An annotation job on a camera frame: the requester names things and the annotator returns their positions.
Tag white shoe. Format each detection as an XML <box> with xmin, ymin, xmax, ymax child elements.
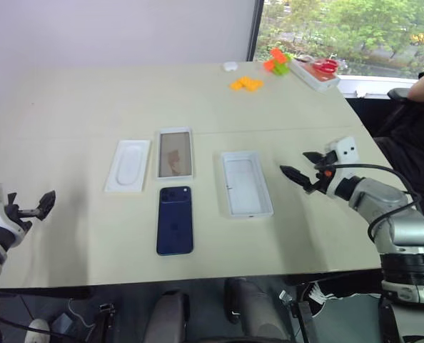
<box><xmin>24</xmin><ymin>318</ymin><xmax>51</xmax><ymax>343</ymax></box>

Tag white phone box lid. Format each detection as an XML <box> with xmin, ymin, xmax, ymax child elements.
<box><xmin>156</xmin><ymin>126</ymin><xmax>195</xmax><ymax>180</ymax></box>

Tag white phone box base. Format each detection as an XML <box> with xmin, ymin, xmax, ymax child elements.
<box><xmin>220</xmin><ymin>150</ymin><xmax>275</xmax><ymax>220</ymax></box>

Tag yellow orange building blocks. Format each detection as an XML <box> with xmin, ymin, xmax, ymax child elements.
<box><xmin>229</xmin><ymin>76</ymin><xmax>265</xmax><ymax>94</ymax></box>

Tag dark rounded shape, narrow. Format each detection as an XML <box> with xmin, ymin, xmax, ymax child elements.
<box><xmin>151</xmin><ymin>289</ymin><xmax>192</xmax><ymax>343</ymax></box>

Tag white wire connector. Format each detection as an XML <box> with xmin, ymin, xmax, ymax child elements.
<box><xmin>306</xmin><ymin>281</ymin><xmax>337</xmax><ymax>302</ymax></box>

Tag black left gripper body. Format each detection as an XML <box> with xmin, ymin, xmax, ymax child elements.
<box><xmin>4</xmin><ymin>202</ymin><xmax>42</xmax><ymax>234</ymax></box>

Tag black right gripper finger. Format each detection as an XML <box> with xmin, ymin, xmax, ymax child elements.
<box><xmin>279</xmin><ymin>164</ymin><xmax>316</xmax><ymax>191</ymax></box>
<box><xmin>302</xmin><ymin>151</ymin><xmax>328</xmax><ymax>168</ymax></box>

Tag white window sill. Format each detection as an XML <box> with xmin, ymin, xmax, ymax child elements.
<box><xmin>338</xmin><ymin>74</ymin><xmax>418</xmax><ymax>99</ymax></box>

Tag dark window frame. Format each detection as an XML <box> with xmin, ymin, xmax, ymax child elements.
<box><xmin>246</xmin><ymin>0</ymin><xmax>266</xmax><ymax>62</ymax></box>

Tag red handled scissors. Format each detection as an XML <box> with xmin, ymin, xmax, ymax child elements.
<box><xmin>306</xmin><ymin>59</ymin><xmax>340</xmax><ymax>74</ymax></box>

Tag dark blue smartphone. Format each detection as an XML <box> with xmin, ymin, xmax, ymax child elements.
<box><xmin>156</xmin><ymin>185</ymin><xmax>195</xmax><ymax>257</ymax></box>

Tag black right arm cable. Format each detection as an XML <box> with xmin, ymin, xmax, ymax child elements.
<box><xmin>331</xmin><ymin>162</ymin><xmax>423</xmax><ymax>247</ymax></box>

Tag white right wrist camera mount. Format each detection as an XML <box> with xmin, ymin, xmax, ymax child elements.
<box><xmin>323</xmin><ymin>135</ymin><xmax>360</xmax><ymax>200</ymax></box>

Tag white moulded insert tray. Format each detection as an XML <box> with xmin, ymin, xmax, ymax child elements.
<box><xmin>104</xmin><ymin>139</ymin><xmax>151</xmax><ymax>194</ymax></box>

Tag grey power adapter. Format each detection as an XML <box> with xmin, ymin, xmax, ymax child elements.
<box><xmin>52</xmin><ymin>312</ymin><xmax>74</xmax><ymax>336</ymax></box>

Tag orange and green block toy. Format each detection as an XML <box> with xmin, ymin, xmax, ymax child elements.
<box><xmin>263</xmin><ymin>47</ymin><xmax>292</xmax><ymax>76</ymax></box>

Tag bystander in black clothes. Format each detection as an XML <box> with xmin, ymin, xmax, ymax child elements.
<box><xmin>372</xmin><ymin>65</ymin><xmax>424</xmax><ymax>229</ymax></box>

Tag black chair armrest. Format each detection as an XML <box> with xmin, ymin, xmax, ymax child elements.
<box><xmin>386</xmin><ymin>87</ymin><xmax>413</xmax><ymax>104</ymax></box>

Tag white tray with red object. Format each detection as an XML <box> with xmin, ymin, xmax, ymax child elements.
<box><xmin>289</xmin><ymin>59</ymin><xmax>341</xmax><ymax>94</ymax></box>

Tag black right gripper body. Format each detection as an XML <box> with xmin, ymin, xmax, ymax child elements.
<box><xmin>303</xmin><ymin>151</ymin><xmax>338</xmax><ymax>194</ymax></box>

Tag dark rounded shape, wide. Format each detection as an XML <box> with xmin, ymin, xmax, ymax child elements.
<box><xmin>223</xmin><ymin>277</ymin><xmax>288</xmax><ymax>343</ymax></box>

